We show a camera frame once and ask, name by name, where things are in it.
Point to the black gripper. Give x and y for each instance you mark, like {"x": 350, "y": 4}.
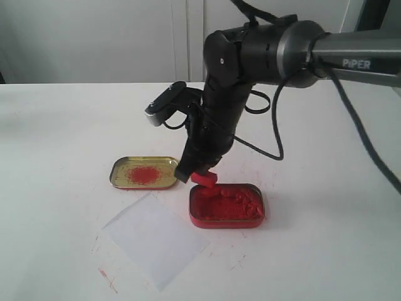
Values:
{"x": 211, "y": 136}

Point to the red stamp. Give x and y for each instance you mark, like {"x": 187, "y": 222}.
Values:
{"x": 207, "y": 183}

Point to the red ink tin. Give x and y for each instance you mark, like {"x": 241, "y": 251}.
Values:
{"x": 226, "y": 206}

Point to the white paper sheet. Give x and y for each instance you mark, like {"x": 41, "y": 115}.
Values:
{"x": 155, "y": 239}

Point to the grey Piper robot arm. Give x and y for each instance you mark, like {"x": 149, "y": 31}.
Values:
{"x": 294, "y": 55}

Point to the gold tin lid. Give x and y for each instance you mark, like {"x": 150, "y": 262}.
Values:
{"x": 144, "y": 173}

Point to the white cabinet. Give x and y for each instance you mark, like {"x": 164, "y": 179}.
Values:
{"x": 109, "y": 41}

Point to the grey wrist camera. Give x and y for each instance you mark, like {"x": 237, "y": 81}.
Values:
{"x": 176, "y": 98}

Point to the dark vertical post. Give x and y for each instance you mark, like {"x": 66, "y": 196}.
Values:
{"x": 372, "y": 15}

